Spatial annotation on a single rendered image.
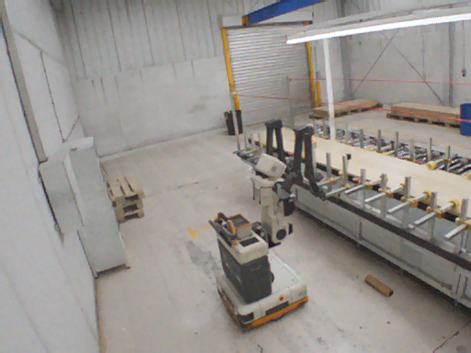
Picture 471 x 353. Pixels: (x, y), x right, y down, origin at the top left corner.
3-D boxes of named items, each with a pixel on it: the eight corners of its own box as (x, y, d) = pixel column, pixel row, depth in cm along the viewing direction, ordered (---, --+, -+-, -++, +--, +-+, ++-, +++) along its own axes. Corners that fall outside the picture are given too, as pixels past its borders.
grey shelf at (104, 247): (95, 278, 368) (52, 157, 316) (93, 246, 447) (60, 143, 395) (130, 267, 383) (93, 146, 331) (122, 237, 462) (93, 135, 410)
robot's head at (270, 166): (265, 174, 251) (275, 157, 251) (253, 167, 270) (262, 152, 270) (278, 182, 258) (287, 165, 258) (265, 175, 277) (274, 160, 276)
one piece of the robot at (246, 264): (247, 316, 261) (233, 231, 233) (224, 282, 309) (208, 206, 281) (282, 301, 272) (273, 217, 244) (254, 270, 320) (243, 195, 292)
